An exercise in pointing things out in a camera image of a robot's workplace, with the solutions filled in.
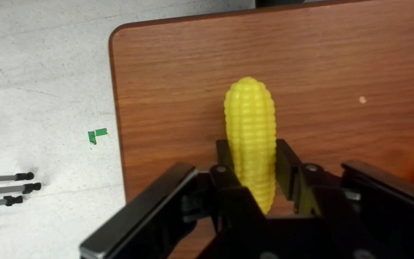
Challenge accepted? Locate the yellow toy maize cob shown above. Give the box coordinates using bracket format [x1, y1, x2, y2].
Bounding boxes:
[224, 76, 277, 215]

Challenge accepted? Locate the stand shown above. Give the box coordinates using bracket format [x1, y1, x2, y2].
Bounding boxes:
[0, 172, 42, 209]

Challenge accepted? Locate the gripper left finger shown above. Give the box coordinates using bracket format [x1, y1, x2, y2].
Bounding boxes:
[79, 140, 267, 259]

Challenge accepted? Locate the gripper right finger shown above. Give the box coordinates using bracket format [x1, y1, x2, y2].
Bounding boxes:
[275, 139, 414, 259]

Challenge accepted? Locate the green tape marker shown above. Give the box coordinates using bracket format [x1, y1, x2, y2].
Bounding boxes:
[88, 128, 108, 145]

